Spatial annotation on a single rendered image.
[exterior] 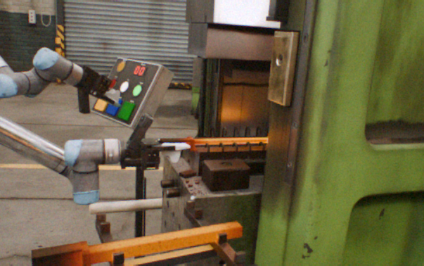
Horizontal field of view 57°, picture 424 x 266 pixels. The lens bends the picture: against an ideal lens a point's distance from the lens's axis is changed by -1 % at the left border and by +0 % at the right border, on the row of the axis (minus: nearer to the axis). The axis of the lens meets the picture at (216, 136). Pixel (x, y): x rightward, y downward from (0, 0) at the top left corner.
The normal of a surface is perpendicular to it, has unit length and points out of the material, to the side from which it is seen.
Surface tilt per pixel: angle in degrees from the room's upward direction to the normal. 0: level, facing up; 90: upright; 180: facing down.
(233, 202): 90
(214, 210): 90
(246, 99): 90
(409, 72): 89
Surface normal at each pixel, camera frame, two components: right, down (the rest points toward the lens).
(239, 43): 0.32, 0.26
